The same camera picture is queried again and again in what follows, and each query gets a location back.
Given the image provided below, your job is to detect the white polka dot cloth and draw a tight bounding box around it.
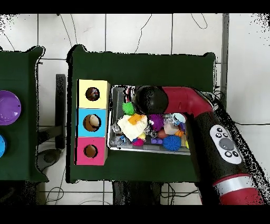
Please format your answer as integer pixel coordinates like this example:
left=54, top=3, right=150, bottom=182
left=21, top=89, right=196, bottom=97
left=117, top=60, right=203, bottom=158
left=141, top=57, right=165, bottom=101
left=85, top=87, right=100, bottom=101

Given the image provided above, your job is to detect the shallow mesh bin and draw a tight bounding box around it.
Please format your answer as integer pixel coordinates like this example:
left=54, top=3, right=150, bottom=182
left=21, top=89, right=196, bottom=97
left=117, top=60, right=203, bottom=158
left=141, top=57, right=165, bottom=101
left=107, top=84, right=214, bottom=156

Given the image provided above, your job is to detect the wooden box with three holes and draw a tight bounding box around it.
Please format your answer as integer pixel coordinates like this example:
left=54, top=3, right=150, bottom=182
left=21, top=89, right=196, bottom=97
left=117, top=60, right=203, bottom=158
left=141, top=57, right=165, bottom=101
left=74, top=79, right=111, bottom=166

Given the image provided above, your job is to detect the orange plastic block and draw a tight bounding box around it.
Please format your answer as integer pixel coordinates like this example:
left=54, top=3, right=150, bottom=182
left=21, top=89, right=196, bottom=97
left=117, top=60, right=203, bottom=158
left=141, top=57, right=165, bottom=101
left=128, top=113, right=146, bottom=125

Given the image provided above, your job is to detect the green spiky rubber ball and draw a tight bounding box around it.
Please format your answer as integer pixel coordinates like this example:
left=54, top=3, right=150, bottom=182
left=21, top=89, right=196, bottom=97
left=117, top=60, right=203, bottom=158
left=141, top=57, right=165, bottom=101
left=122, top=101, right=136, bottom=116

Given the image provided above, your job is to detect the cream knitted cloth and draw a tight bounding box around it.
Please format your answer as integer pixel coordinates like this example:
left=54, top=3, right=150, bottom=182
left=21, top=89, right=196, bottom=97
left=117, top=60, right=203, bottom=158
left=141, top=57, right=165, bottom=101
left=117, top=115, right=148, bottom=142

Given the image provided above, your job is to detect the purple spiky rubber ball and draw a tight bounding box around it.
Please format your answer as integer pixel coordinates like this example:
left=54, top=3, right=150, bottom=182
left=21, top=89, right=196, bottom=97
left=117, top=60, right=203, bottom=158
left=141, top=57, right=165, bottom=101
left=148, top=114, right=165, bottom=132

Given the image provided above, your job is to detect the dark green table cloth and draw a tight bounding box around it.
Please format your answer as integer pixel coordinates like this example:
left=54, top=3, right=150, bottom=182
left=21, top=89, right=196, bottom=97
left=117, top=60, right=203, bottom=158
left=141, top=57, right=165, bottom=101
left=0, top=46, right=49, bottom=182
left=66, top=44, right=217, bottom=183

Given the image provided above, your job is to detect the blue spiky rubber ball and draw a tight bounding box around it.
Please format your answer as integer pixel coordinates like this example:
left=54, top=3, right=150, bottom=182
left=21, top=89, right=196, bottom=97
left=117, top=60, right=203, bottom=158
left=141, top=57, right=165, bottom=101
left=162, top=135, right=182, bottom=152

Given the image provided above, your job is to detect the purple plastic plate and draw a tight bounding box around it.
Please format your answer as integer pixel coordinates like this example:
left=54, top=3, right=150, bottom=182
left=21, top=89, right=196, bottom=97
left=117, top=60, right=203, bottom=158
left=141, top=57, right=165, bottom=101
left=0, top=90, right=22, bottom=126

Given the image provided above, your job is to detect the blue plastic plate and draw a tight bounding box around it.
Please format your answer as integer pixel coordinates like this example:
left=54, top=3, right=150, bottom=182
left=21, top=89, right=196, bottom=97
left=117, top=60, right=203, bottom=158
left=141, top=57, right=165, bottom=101
left=0, top=134, right=7, bottom=158

